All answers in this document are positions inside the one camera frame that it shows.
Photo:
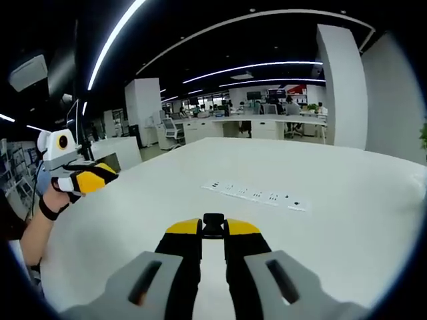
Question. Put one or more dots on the silver laptop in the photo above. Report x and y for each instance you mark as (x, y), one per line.
(74, 115)

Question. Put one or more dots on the long ceiling light strip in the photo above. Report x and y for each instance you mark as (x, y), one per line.
(113, 36)

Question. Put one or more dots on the white counter desk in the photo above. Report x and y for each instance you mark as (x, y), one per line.
(116, 151)

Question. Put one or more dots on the dark hanging panel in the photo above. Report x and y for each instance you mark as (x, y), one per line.
(63, 70)

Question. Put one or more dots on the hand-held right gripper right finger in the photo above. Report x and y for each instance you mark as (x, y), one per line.
(267, 273)

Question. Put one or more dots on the black pronged plastic buckle part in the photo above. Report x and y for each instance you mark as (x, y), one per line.
(214, 220)

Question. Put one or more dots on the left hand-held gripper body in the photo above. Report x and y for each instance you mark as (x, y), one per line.
(60, 150)

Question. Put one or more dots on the white ceiling air conditioner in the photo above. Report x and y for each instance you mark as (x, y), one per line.
(28, 73)

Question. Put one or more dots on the person's left hand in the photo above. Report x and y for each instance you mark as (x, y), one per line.
(60, 198)

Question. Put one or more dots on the white mesh office chair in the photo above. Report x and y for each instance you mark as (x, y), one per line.
(170, 128)

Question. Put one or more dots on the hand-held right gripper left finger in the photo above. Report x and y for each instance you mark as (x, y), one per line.
(160, 273)

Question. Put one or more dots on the white display board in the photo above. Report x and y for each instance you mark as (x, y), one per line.
(16, 173)

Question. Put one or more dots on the white recessed power strip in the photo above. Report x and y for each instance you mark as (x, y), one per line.
(257, 195)

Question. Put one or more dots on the green potted plant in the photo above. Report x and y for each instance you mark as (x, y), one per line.
(423, 140)

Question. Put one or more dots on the long white office desk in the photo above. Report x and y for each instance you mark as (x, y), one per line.
(253, 125)

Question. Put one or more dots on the black laptop stand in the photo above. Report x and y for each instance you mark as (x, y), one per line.
(87, 146)

